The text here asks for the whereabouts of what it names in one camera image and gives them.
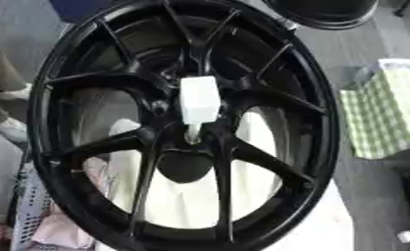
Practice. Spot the blue box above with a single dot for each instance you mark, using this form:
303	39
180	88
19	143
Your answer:
77	9

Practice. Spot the small white object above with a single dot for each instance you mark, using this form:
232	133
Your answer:
407	234

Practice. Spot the green white checked cloth table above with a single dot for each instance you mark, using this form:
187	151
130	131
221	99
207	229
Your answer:
380	111

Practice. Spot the black spoked wheel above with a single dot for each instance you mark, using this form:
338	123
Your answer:
128	78

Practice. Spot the black round wheel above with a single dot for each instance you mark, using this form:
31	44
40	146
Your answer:
323	13

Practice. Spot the grey perforated basket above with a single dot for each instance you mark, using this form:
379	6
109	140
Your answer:
31	202

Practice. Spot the white pin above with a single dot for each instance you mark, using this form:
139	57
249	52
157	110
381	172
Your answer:
199	98

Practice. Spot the pink cloth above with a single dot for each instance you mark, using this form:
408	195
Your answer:
62	225

